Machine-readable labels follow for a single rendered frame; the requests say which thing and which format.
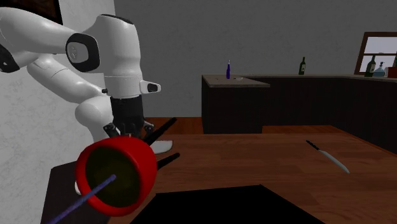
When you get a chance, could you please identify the red round cup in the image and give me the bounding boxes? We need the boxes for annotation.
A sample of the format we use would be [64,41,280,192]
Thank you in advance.
[75,136,158,217]

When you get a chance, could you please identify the blue thin stick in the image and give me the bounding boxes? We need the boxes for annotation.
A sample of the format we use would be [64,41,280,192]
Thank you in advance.
[46,174,117,224]

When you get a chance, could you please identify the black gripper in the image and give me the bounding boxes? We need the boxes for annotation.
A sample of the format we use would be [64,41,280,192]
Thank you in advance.
[103,95,155,138]

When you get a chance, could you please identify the black stick handle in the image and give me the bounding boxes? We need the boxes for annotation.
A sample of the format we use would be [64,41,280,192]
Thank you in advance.
[143,117,178,146]
[156,152,181,171]

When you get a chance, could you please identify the knife with black handle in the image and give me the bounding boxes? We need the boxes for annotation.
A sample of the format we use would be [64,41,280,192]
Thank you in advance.
[305,139,351,175]

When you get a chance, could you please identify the dark brown wall panel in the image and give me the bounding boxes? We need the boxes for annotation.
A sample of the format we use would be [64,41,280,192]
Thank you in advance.
[15,0,64,26]

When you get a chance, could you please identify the dark counter with bottles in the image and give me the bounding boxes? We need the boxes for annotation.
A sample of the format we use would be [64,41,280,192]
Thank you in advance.
[201,55,397,155]

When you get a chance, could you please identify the brown wooden table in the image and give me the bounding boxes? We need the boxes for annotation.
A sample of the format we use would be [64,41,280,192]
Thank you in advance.
[108,125,397,224]

